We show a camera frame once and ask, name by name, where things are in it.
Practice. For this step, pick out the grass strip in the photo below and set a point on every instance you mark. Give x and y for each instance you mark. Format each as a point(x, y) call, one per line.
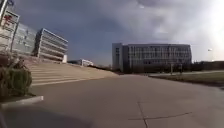
point(196, 78)

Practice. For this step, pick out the green bush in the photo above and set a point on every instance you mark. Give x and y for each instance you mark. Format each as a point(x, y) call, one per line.
point(15, 80)

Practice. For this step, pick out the low white building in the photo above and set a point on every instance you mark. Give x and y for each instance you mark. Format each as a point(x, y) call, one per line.
point(83, 62)

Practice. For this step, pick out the pale stone kerb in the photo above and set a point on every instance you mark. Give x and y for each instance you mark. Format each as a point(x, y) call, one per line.
point(21, 101)

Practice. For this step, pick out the grey paved plaza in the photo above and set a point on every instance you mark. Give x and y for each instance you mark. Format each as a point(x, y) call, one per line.
point(110, 100)

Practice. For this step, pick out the wide stone steps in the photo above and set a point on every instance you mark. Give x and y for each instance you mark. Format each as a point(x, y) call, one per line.
point(63, 74)

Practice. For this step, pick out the street lamp pole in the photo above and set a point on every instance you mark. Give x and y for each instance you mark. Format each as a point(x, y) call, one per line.
point(211, 55)

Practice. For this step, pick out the large dark glass building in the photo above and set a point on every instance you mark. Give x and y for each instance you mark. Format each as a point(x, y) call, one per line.
point(153, 56)

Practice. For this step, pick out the building with red sign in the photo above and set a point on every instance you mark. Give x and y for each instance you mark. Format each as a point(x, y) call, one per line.
point(10, 31)

